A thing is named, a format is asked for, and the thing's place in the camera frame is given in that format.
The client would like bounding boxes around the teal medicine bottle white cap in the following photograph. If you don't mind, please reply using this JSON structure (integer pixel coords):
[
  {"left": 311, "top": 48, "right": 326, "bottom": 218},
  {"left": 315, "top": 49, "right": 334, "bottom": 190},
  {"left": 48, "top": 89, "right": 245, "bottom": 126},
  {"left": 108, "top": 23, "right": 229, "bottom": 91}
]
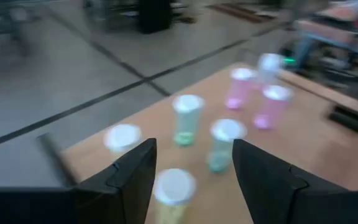
[{"left": 206, "top": 118, "right": 248, "bottom": 174}]

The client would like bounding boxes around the green medicine bottle white cap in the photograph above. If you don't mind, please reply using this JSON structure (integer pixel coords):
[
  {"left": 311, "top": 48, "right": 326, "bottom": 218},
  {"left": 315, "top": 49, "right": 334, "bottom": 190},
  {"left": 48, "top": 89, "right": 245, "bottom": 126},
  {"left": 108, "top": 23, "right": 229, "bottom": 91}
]
[{"left": 172, "top": 94, "right": 205, "bottom": 147}]

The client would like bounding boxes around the brown floor mat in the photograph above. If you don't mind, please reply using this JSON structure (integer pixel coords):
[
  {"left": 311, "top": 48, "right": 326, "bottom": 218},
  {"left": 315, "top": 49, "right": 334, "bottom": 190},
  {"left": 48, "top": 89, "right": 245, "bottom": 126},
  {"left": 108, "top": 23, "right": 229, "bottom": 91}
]
[{"left": 206, "top": 2, "right": 276, "bottom": 24}]

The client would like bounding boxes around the black cabinet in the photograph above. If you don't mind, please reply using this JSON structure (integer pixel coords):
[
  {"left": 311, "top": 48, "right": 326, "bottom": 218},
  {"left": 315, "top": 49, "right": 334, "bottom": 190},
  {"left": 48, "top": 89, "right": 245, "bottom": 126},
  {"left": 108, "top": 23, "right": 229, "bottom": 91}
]
[{"left": 138, "top": 0, "right": 172, "bottom": 34}]

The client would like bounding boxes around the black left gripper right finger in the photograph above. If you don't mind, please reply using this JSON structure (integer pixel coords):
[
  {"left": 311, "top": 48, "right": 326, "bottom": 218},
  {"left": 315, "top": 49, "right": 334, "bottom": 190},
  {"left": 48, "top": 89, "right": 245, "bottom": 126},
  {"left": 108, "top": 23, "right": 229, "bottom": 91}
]
[{"left": 232, "top": 138, "right": 349, "bottom": 224}]

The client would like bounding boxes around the yellow medicine bottle white cap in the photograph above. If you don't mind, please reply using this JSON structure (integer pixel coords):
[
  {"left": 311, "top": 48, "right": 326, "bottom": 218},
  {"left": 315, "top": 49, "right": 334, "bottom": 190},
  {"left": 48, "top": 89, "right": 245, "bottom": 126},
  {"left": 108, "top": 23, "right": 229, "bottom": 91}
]
[
  {"left": 152, "top": 167, "right": 197, "bottom": 224},
  {"left": 103, "top": 123, "right": 142, "bottom": 158}
]

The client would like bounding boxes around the clear medicine bottle white cap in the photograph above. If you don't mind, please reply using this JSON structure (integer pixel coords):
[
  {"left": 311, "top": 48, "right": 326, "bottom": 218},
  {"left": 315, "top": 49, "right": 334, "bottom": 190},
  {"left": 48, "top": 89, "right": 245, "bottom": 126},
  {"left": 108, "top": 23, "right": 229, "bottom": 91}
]
[{"left": 256, "top": 52, "right": 284, "bottom": 85}]

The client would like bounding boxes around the workbench with blue frame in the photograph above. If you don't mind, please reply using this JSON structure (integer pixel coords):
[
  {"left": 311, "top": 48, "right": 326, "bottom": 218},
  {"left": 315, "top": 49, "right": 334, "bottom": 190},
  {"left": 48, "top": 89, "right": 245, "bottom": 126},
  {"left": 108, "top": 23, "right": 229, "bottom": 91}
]
[{"left": 290, "top": 6, "right": 358, "bottom": 68}]

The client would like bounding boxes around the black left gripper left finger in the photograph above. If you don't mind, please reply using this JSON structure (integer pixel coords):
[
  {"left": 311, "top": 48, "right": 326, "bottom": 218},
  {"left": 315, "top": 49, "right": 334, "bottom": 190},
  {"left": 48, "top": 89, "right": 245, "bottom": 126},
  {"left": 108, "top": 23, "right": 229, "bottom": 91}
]
[{"left": 72, "top": 138, "right": 157, "bottom": 224}]

